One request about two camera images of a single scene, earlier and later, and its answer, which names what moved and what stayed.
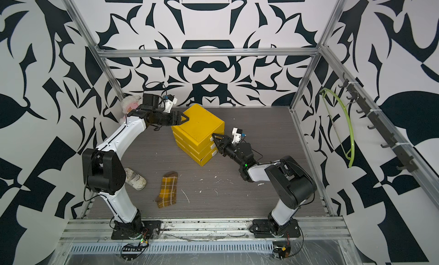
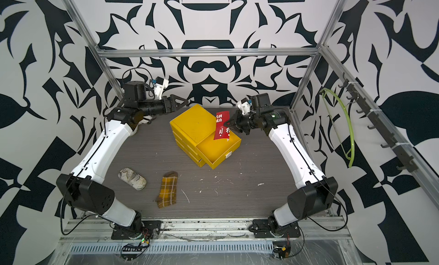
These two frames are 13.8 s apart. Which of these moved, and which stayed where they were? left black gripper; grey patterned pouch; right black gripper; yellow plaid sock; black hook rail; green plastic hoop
Moved: right black gripper; left black gripper
Stayed: green plastic hoop; black hook rail; grey patterned pouch; yellow plaid sock
